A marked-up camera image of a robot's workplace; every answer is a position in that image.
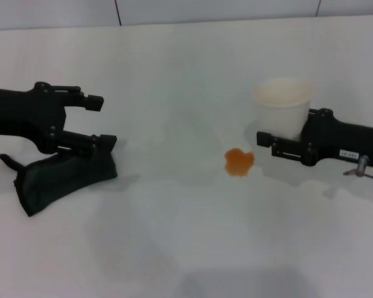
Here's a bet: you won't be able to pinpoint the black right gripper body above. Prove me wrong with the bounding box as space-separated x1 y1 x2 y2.
300 107 373 169

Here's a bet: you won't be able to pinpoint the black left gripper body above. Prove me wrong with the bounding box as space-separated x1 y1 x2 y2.
0 81 68 155

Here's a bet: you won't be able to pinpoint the white paper cup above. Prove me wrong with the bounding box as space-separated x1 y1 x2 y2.
252 78 315 140

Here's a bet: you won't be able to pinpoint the dark blue rag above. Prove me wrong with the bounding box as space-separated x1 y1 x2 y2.
0 150 118 217

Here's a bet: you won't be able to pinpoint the brown liquid stain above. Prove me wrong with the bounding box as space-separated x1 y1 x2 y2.
224 148 256 178

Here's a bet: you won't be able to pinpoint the right wrist connector cable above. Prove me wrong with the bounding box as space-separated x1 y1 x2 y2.
343 154 373 183

